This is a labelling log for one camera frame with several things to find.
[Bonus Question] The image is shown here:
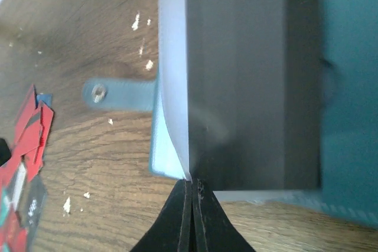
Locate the teal leather card holder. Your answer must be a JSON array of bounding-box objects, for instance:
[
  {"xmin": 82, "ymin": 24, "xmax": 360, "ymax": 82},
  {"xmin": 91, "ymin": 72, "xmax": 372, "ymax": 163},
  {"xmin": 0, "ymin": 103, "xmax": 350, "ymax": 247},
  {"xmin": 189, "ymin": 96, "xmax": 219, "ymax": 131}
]
[{"xmin": 82, "ymin": 0, "xmax": 377, "ymax": 228}]

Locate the black card centre left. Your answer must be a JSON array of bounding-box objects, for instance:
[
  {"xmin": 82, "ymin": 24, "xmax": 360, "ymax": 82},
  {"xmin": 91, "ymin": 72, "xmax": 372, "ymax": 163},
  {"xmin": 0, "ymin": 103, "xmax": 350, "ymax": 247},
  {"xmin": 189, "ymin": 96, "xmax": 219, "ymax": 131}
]
[{"xmin": 22, "ymin": 175, "xmax": 47, "ymax": 231}]

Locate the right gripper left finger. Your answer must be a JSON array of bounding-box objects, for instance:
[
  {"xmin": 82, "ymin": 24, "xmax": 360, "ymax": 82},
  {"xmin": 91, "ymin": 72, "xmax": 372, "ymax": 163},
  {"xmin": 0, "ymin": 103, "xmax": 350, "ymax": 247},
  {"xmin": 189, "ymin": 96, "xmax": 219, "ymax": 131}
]
[{"xmin": 132, "ymin": 180, "xmax": 192, "ymax": 252}]

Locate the red card top pile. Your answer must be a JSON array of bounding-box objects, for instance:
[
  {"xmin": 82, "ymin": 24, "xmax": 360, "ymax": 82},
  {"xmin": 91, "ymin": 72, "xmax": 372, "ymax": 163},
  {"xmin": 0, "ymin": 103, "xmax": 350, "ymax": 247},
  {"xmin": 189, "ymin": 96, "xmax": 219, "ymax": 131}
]
[{"xmin": 1, "ymin": 85, "xmax": 54, "ymax": 185}]

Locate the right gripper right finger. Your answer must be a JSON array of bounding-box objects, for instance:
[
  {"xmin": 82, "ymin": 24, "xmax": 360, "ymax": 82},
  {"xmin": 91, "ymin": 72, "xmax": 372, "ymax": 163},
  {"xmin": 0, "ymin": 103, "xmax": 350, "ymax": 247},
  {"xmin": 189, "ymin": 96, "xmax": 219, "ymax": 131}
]
[{"xmin": 192, "ymin": 179, "xmax": 255, "ymax": 252}]

